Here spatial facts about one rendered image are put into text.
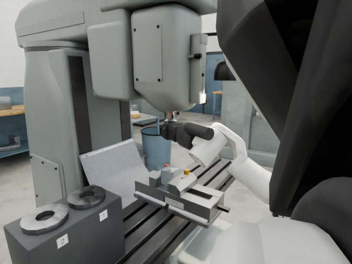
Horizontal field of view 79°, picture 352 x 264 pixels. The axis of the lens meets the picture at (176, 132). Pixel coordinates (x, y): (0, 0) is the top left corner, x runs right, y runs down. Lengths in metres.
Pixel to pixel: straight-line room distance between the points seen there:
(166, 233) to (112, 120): 0.58
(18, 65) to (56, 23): 3.93
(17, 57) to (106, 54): 4.22
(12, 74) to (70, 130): 4.00
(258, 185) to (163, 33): 0.49
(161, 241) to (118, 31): 0.67
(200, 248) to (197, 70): 0.62
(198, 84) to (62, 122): 0.58
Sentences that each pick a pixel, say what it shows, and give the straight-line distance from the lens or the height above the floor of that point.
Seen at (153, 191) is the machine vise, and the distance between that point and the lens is 0.88.
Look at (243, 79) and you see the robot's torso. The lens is 0.17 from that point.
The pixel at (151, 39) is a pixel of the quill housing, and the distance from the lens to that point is 0.70.
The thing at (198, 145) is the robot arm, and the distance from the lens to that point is 0.59.
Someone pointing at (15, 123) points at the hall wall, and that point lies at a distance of 4.97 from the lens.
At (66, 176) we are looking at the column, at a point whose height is 1.00.
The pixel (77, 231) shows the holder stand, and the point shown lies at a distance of 0.56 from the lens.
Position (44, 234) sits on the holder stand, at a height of 1.13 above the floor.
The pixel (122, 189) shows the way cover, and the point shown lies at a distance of 1.05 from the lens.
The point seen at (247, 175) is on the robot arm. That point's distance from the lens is 0.58.
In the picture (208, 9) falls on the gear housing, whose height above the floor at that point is 1.63.
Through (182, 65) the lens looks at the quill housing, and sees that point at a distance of 0.68.
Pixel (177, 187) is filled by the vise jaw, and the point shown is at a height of 1.04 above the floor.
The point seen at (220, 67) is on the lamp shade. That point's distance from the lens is 0.69.
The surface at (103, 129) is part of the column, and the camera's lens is 1.06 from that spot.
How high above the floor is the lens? 1.43
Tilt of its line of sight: 15 degrees down
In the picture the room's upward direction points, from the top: straight up
